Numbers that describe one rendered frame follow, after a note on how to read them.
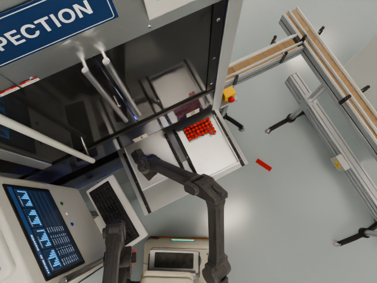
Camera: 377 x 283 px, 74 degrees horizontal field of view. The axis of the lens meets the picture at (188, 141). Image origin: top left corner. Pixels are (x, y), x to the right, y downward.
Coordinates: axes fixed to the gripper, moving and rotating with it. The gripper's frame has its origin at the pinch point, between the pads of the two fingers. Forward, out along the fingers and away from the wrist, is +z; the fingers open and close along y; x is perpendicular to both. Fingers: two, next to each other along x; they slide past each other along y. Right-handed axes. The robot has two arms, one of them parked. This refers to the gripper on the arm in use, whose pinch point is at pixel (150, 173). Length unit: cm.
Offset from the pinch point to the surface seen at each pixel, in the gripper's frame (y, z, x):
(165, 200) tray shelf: -16.8, 6.8, 4.3
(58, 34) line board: 13, -99, -10
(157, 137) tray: 15.6, 5.3, -18.0
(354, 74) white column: -43, 57, -183
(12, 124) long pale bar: 15, -84, 16
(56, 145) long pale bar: 16, -60, 16
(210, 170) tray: -22.5, 6.9, -27.5
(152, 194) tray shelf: -8.8, 6.4, 7.6
